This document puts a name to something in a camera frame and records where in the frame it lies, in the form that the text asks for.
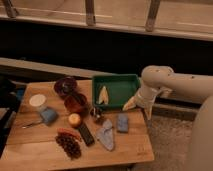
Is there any yellow banana peel piece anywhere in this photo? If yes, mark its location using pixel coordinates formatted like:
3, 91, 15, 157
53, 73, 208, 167
98, 86, 109, 104

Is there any dark purple bowl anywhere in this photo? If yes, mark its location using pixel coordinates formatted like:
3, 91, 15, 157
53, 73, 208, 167
54, 76, 77, 99

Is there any green plastic tray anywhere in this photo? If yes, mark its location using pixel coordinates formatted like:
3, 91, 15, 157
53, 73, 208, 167
92, 74, 141, 110

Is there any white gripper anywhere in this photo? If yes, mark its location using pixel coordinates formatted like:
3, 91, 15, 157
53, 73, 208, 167
122, 86, 159, 120

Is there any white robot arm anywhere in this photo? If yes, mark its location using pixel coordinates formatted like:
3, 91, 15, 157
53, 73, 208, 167
123, 65, 213, 171

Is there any small dark metallic object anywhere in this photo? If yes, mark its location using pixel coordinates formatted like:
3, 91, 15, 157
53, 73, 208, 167
90, 107, 103, 123

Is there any metal spoon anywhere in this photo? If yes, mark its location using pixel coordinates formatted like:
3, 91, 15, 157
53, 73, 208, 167
22, 120, 43, 129

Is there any light blue crumpled cloth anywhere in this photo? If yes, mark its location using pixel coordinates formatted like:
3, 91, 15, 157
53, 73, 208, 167
96, 119, 114, 151

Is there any dark red grape bunch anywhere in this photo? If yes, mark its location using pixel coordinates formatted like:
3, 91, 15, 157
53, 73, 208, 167
55, 134, 81, 159

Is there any white paper cup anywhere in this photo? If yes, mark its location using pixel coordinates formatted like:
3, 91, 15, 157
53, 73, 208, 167
29, 94, 46, 107

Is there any red chili pepper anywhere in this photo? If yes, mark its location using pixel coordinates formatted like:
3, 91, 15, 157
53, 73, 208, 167
57, 128, 82, 142

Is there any wooden cutting board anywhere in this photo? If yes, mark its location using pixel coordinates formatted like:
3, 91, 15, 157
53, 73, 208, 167
0, 82, 154, 171

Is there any black remote control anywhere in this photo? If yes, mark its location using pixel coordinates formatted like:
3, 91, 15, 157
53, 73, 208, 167
78, 123, 95, 146

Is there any red-brown bowl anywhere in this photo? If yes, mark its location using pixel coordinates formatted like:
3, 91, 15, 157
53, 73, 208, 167
64, 93, 87, 113

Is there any yellow apple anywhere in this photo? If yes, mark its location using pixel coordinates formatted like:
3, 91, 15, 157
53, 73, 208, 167
68, 113, 82, 127

